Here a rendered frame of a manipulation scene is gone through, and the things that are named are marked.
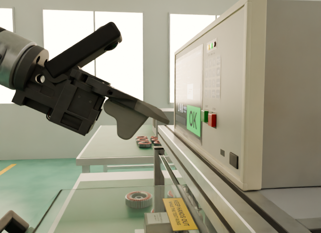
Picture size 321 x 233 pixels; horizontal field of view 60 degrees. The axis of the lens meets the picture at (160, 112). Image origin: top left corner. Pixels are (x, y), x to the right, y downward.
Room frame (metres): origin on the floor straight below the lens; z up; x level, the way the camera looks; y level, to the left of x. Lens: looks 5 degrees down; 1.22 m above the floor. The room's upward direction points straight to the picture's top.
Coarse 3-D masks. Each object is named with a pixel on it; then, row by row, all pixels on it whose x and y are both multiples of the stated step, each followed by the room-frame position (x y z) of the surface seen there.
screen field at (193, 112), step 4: (188, 108) 0.56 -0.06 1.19; (192, 108) 0.53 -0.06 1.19; (196, 108) 0.49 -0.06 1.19; (200, 108) 0.47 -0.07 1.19; (188, 112) 0.56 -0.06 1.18; (192, 112) 0.53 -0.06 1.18; (196, 112) 0.49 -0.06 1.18; (188, 116) 0.56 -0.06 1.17; (192, 116) 0.52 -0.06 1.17; (196, 116) 0.49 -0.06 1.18; (188, 120) 0.56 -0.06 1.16; (192, 120) 0.52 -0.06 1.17; (196, 120) 0.49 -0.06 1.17; (188, 124) 0.56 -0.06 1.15; (192, 124) 0.52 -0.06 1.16; (196, 124) 0.49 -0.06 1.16; (188, 128) 0.56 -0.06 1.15; (192, 128) 0.52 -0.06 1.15; (196, 128) 0.49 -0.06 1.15; (196, 132) 0.49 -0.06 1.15
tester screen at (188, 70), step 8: (192, 56) 0.53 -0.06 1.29; (200, 56) 0.47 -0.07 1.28; (176, 64) 0.70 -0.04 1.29; (184, 64) 0.60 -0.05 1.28; (192, 64) 0.53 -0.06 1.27; (200, 64) 0.47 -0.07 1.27; (176, 72) 0.70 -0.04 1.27; (184, 72) 0.60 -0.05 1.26; (192, 72) 0.53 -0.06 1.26; (200, 72) 0.47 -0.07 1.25; (176, 80) 0.69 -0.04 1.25; (184, 80) 0.60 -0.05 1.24; (192, 80) 0.53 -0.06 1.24; (200, 80) 0.47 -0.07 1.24; (176, 88) 0.69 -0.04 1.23; (184, 88) 0.60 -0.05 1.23; (176, 96) 0.69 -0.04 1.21; (184, 96) 0.60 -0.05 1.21; (176, 104) 0.69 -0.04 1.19; (184, 104) 0.60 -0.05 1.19; (192, 104) 0.53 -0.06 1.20; (200, 104) 0.47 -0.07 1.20; (176, 112) 0.69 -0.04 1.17; (184, 112) 0.59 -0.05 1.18; (200, 112) 0.47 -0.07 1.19; (200, 120) 0.47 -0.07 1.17; (184, 128) 0.59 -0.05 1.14; (200, 128) 0.47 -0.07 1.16; (200, 136) 0.47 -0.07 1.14
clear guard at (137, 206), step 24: (72, 192) 0.42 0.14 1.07; (96, 192) 0.42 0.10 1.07; (120, 192) 0.42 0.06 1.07; (144, 192) 0.42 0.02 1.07; (168, 192) 0.42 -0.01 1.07; (48, 216) 0.34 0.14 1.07; (72, 216) 0.34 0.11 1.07; (96, 216) 0.34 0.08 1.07; (120, 216) 0.34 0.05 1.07; (144, 216) 0.34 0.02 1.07; (192, 216) 0.34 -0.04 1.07
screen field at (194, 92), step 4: (188, 84) 0.56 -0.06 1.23; (192, 84) 0.53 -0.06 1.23; (196, 84) 0.49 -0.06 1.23; (200, 84) 0.47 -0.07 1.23; (188, 88) 0.56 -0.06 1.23; (192, 88) 0.53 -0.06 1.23; (196, 88) 0.49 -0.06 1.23; (200, 88) 0.47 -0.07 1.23; (188, 92) 0.56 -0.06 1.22; (192, 92) 0.53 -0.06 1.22; (196, 92) 0.49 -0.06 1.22; (200, 92) 0.47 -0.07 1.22; (188, 96) 0.56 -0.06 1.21; (192, 96) 0.53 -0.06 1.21; (196, 96) 0.49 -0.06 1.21; (200, 96) 0.47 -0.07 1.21
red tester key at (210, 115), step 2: (208, 114) 0.40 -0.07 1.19; (210, 114) 0.39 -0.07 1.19; (212, 114) 0.39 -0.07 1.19; (214, 114) 0.39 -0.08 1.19; (208, 116) 0.40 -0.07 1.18; (210, 116) 0.39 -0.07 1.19; (212, 116) 0.39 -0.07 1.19; (214, 116) 0.39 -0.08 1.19; (208, 118) 0.40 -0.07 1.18; (210, 118) 0.39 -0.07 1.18; (212, 118) 0.39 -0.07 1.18; (214, 118) 0.39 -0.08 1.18; (208, 120) 0.40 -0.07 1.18; (210, 120) 0.39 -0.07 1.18; (212, 120) 0.39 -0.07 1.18; (214, 120) 0.39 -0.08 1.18; (208, 122) 0.40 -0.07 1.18; (210, 122) 0.39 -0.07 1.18; (212, 122) 0.39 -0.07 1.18; (214, 122) 0.39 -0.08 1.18; (208, 124) 0.40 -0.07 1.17; (210, 124) 0.39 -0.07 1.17; (212, 124) 0.39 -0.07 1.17; (214, 124) 0.39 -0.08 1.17; (212, 126) 0.39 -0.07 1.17; (214, 126) 0.39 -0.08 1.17
